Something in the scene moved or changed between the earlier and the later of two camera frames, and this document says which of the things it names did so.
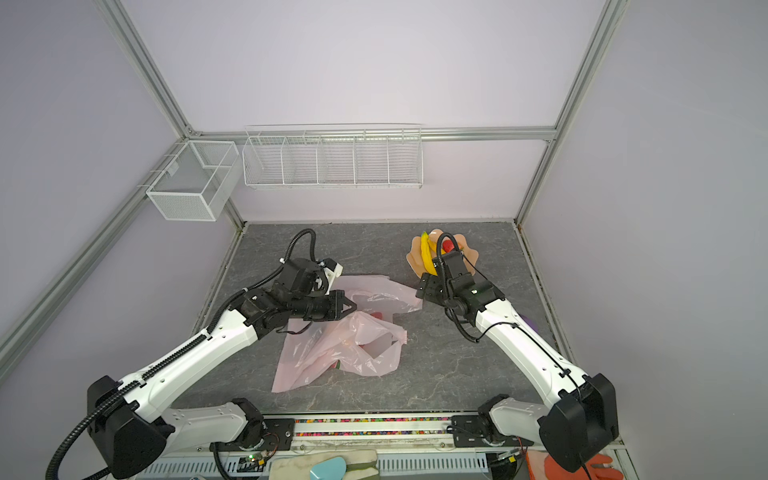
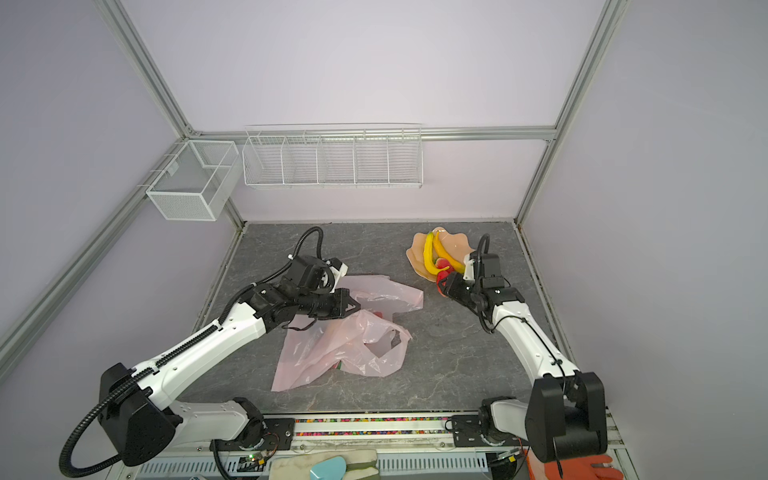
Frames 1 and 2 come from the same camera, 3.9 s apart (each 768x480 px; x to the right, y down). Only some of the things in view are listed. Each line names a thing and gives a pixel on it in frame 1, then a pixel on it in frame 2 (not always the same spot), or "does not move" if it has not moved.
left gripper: (336, 297) does not move
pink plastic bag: (365, 340) does not move
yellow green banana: (426, 253) does not move
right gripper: (426, 287) to (451, 286)
